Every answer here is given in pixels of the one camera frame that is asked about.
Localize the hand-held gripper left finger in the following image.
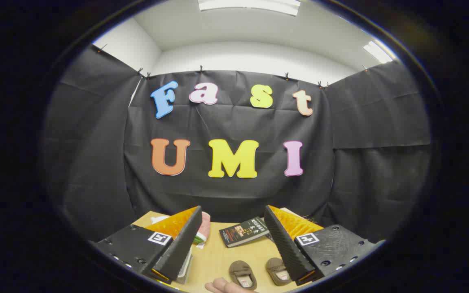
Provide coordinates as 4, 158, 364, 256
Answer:
94, 206, 203, 285

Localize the tan cover book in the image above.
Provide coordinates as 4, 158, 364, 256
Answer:
279, 207, 303, 219

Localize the cream storage box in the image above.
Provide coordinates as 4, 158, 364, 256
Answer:
176, 244, 195, 285

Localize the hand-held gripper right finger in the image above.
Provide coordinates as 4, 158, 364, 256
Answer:
263, 205, 386, 287

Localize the watermelon slice plush toy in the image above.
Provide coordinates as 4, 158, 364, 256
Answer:
193, 211, 211, 249

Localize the black paperback book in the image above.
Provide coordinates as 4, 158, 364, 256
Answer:
219, 216, 276, 248

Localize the ceiling light panel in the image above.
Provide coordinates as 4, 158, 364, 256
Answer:
362, 40, 394, 64
197, 0, 301, 17

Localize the brown fuzzy slipper shoe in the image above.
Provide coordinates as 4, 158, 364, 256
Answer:
229, 260, 258, 291
265, 257, 293, 286

